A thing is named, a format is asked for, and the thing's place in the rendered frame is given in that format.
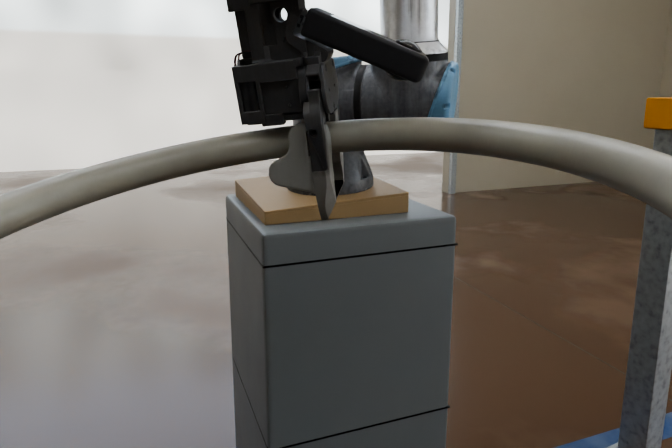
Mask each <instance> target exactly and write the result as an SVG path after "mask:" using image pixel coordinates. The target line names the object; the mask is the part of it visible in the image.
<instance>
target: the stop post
mask: <svg viewBox="0 0 672 448"><path fill-rule="evenodd" d="M644 128H647V129H655V134H654V143H653V150H656V151H659V152H662V153H665V154H668V155H671V156H672V97H649V98H647V100H646V109H645V117H644ZM671 370H672V219H671V218H670V217H668V216H666V215H665V214H663V213H662V212H660V211H658V210H657V209H655V208H653V207H651V206H649V205H648V204H646V211H645V219H644V228H643V236H642V245H641V253H640V262H639V270H638V279H637V287H636V296H635V304H634V313H633V321H632V330H631V338H630V347H629V355H628V364H627V372H626V381H625V389H624V398H623V406H622V415H621V423H620V432H619V440H618V442H617V443H615V444H613V445H611V446H609V447H607V448H661V444H662V436H663V429H664V421H665V414H666V407H667V399H668V392H669V385H670V377H671Z"/></svg>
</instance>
